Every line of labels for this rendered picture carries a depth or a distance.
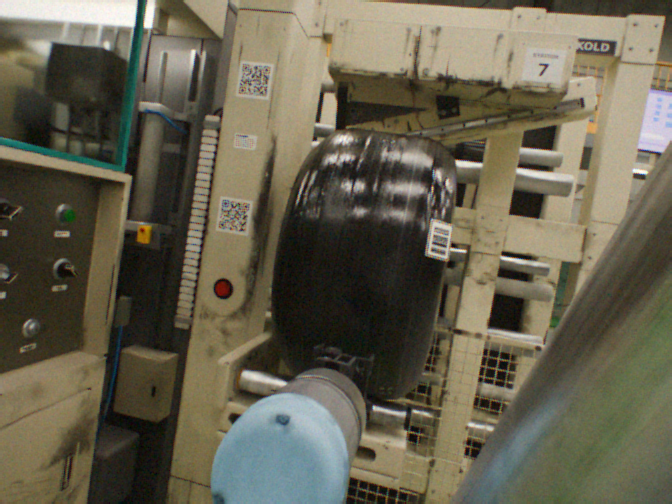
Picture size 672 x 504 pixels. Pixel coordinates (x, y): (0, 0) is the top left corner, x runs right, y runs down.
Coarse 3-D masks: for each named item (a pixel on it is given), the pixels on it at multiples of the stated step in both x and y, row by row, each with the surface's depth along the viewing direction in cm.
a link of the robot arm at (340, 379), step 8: (320, 368) 44; (296, 376) 44; (304, 376) 40; (320, 376) 40; (328, 376) 40; (336, 376) 42; (344, 376) 43; (344, 384) 41; (352, 384) 43; (352, 392) 40; (360, 392) 43; (360, 400) 41; (360, 408) 40; (360, 416) 39; (360, 440) 39
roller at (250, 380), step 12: (240, 372) 85; (252, 372) 85; (264, 372) 86; (240, 384) 84; (252, 384) 84; (264, 384) 83; (276, 384) 83; (384, 408) 80; (396, 408) 80; (408, 408) 80; (372, 420) 80; (384, 420) 79; (396, 420) 79; (408, 420) 78
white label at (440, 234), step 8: (432, 224) 68; (440, 224) 68; (448, 224) 68; (432, 232) 67; (440, 232) 68; (448, 232) 68; (432, 240) 67; (440, 240) 67; (448, 240) 68; (432, 248) 67; (440, 248) 67; (448, 248) 68; (432, 256) 67; (440, 256) 67; (448, 256) 67
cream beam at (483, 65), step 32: (352, 32) 112; (384, 32) 111; (416, 32) 110; (448, 32) 108; (480, 32) 106; (512, 32) 105; (544, 32) 104; (352, 64) 113; (384, 64) 111; (416, 64) 110; (448, 64) 108; (480, 64) 107; (512, 64) 105; (352, 96) 133; (384, 96) 128; (416, 96) 123; (480, 96) 114; (512, 96) 111; (544, 96) 107
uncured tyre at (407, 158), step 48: (336, 144) 78; (384, 144) 78; (432, 144) 80; (336, 192) 71; (384, 192) 70; (432, 192) 70; (288, 240) 71; (336, 240) 68; (384, 240) 67; (288, 288) 71; (336, 288) 68; (384, 288) 67; (432, 288) 68; (288, 336) 74; (336, 336) 71; (384, 336) 69; (432, 336) 75; (384, 384) 75
